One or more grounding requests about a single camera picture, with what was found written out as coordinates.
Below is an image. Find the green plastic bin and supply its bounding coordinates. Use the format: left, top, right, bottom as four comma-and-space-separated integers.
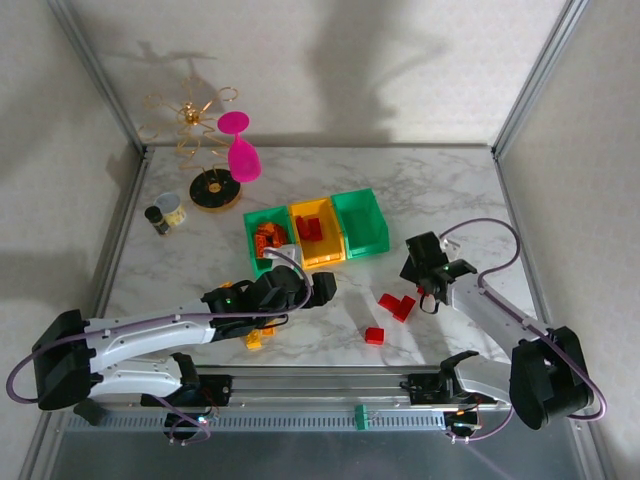
242, 204, 304, 282
330, 187, 392, 261

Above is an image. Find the yellow plastic bin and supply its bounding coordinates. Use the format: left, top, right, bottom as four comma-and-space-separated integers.
288, 197, 348, 269

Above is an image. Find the small cup with contents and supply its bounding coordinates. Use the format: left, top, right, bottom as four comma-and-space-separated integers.
153, 193, 188, 227

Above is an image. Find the pink wine glass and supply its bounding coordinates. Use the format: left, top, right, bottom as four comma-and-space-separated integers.
217, 110, 263, 184

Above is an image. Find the small dark bottle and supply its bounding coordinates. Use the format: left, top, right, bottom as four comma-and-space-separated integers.
144, 205, 174, 238

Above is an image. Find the grey metal sheet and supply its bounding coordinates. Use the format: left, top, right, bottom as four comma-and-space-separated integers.
29, 429, 604, 480

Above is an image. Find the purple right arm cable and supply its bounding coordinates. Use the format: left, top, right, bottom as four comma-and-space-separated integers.
438, 218, 609, 444

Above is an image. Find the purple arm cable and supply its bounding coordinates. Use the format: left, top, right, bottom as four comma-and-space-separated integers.
438, 218, 609, 444
5, 247, 315, 447

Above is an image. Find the aluminium side rail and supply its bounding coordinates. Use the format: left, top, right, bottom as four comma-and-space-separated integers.
492, 149, 560, 366
88, 149, 151, 321

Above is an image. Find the wide aluminium mounting rail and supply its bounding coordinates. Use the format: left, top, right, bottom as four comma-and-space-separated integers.
114, 367, 594, 416

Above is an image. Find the thin aluminium rail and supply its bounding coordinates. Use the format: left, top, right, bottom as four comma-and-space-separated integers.
143, 143, 497, 151

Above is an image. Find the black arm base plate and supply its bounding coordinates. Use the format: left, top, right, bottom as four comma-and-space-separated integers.
399, 372, 454, 407
197, 373, 234, 408

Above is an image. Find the gold wire glass rack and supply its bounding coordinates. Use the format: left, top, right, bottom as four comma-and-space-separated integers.
137, 75, 244, 214

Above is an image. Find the grey slotted cable duct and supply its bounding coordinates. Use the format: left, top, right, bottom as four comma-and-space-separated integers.
64, 412, 451, 433

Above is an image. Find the aluminium frame post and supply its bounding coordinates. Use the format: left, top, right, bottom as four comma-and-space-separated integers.
491, 0, 585, 157
48, 0, 151, 156

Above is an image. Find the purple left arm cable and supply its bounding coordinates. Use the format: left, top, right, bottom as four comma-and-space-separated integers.
5, 247, 315, 447

